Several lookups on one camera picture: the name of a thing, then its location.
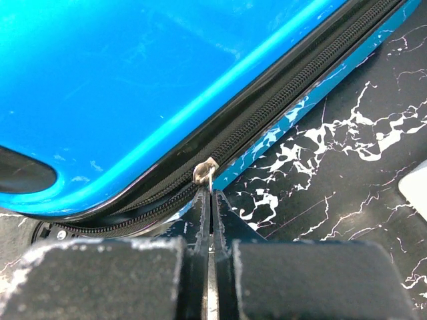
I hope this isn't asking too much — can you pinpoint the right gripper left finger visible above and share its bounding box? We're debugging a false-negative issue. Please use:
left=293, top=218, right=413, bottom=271
left=1, top=188, right=211, bottom=319

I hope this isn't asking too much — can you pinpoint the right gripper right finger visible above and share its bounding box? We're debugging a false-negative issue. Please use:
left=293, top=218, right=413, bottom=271
left=211, top=191, right=417, bottom=319

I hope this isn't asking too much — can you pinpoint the silver zipper pull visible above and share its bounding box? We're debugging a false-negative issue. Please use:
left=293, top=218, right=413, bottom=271
left=192, top=157, right=219, bottom=193

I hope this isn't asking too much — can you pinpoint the blue fish-print suitcase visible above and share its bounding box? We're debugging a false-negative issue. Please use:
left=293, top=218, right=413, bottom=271
left=1, top=1, right=419, bottom=237

